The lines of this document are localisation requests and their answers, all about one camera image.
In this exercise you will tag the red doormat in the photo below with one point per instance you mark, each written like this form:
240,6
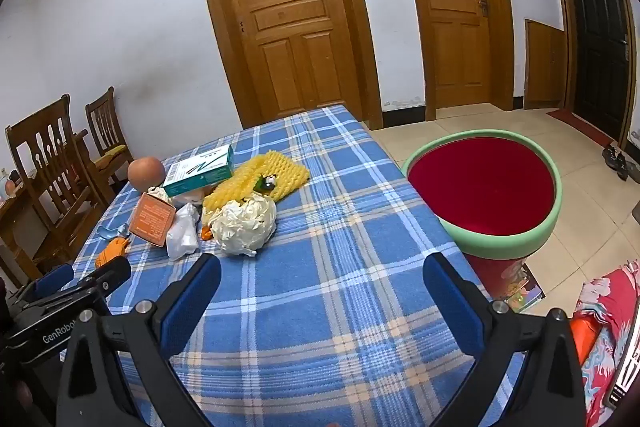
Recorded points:
577,125

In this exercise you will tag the translucent white plastic bag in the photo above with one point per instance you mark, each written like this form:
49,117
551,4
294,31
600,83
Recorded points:
182,234

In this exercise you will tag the blue plastic scoop piece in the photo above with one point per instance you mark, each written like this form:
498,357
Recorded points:
107,232

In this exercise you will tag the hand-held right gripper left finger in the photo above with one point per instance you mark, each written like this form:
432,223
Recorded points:
192,302

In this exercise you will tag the small wooden chair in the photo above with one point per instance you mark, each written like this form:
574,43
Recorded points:
105,127

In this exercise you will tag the large wooden chair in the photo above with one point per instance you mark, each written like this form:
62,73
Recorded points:
45,167

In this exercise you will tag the printed magazine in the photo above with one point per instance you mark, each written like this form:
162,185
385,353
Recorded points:
522,289

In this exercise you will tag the orange snack packet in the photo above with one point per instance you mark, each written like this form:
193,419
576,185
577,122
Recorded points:
112,252

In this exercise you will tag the yellow seat cushion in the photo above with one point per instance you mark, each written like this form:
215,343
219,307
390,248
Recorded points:
111,155

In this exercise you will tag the red floral cloth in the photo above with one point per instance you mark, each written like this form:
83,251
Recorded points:
612,322

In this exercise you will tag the black metal door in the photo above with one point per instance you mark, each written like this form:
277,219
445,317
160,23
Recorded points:
597,37

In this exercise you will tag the red bin with green rim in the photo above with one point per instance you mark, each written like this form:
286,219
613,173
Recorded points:
482,187

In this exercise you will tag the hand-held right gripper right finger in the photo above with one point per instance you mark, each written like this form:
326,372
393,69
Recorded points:
452,302

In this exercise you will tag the orange cardboard box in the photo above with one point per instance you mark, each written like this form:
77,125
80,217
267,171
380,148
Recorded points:
150,219

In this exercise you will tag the orange-brown round fruit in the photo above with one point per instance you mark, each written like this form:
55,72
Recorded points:
146,173

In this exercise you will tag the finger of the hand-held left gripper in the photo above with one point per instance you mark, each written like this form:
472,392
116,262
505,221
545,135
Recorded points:
52,279
110,274

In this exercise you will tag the orange plastic tube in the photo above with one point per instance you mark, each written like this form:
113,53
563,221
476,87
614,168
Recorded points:
584,337

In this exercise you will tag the low wooden cabinet door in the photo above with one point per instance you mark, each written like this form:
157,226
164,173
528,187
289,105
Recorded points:
545,62

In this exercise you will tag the blue plaid tablecloth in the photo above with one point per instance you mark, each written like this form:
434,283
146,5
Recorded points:
325,282

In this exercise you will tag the yellow foam net sleeve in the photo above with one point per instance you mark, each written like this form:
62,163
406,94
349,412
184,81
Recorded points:
285,169

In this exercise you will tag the white green medicine box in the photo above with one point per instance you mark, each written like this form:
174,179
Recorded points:
200,172

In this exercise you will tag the small green toy figure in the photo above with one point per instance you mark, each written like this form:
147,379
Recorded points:
267,183

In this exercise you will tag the wide panelled wooden door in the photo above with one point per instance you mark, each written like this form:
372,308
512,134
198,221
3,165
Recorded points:
290,7

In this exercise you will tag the black shoe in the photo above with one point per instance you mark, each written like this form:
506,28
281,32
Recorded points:
609,155
621,167

